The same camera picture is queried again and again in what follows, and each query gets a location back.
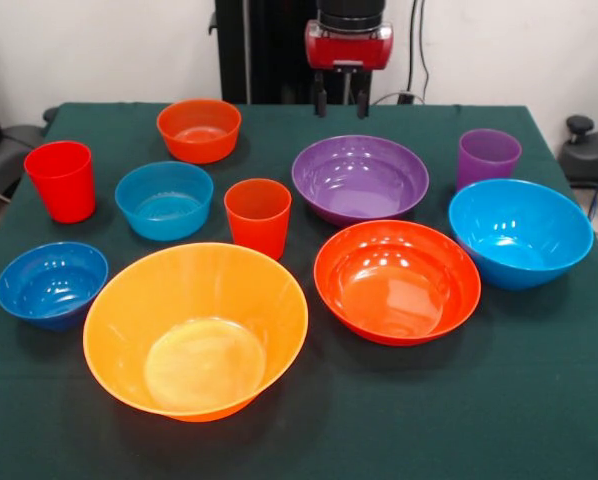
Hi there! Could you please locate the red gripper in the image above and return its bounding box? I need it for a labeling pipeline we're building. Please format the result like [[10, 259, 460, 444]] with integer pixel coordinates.
[[304, 20, 394, 120]]

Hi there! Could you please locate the purple bowl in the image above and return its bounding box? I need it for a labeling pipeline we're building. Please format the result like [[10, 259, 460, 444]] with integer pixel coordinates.
[[291, 134, 430, 226]]

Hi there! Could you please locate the orange cup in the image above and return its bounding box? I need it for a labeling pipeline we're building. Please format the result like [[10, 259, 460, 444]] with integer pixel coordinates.
[[223, 178, 293, 262]]

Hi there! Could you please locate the small light blue bowl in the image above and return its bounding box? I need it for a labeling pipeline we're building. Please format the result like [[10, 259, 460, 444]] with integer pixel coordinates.
[[114, 160, 215, 242]]

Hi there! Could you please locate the small dark blue bowl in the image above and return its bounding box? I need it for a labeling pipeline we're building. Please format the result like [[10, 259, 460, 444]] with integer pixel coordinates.
[[0, 241, 110, 332]]

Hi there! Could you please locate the small orange bowl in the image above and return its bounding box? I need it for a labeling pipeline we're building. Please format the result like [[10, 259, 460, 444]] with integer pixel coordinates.
[[156, 98, 243, 165]]

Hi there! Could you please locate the purple cup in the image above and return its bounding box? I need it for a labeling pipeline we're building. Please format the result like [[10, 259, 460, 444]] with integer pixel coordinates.
[[456, 128, 523, 194]]

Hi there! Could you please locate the wide orange bowl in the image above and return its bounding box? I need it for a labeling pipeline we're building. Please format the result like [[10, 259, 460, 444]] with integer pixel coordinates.
[[313, 219, 482, 347]]

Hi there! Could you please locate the large light blue bowl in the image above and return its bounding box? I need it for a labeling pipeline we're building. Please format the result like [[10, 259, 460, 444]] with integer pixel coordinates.
[[447, 178, 595, 292]]

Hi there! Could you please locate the large yellow bowl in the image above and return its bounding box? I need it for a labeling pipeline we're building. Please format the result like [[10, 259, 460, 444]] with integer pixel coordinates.
[[82, 242, 310, 424]]

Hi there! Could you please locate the red cup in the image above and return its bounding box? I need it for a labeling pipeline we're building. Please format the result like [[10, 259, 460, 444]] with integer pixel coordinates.
[[23, 140, 98, 225]]

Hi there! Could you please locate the dark green table cloth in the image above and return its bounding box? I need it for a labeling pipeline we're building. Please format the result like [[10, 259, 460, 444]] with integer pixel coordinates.
[[0, 102, 598, 480]]

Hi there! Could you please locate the black office chair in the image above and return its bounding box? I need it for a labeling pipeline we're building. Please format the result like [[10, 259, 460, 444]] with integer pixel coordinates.
[[0, 62, 48, 201]]

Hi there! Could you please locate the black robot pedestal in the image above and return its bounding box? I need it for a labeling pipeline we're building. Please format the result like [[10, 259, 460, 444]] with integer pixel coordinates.
[[208, 0, 380, 106]]

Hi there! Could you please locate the black wall cable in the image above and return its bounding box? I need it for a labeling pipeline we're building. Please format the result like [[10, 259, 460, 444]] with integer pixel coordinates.
[[417, 0, 431, 105], [406, 0, 418, 96]]

